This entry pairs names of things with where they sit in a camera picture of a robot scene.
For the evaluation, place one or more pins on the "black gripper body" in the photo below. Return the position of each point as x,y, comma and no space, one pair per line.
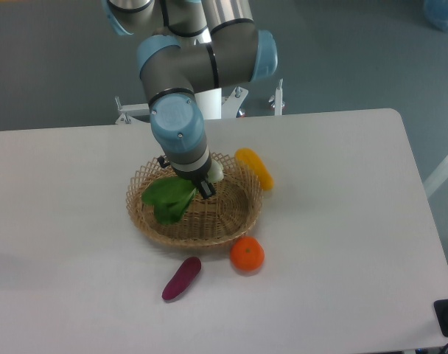
197,172

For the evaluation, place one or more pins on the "green bok choy vegetable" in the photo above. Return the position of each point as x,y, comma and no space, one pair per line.
170,198

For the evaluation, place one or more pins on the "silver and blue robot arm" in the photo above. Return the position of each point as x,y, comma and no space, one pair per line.
191,47

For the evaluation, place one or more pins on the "woven wicker basket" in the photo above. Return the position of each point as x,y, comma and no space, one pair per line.
217,221

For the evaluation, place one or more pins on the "yellow pepper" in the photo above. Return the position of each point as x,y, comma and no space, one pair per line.
253,161

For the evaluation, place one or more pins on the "orange tangerine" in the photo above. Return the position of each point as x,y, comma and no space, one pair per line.
247,254

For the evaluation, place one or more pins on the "purple sweet potato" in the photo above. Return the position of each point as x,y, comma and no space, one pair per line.
182,279

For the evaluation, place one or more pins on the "blue plastic bag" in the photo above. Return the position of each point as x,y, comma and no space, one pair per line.
436,12

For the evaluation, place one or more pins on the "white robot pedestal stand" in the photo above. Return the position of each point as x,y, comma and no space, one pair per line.
212,105

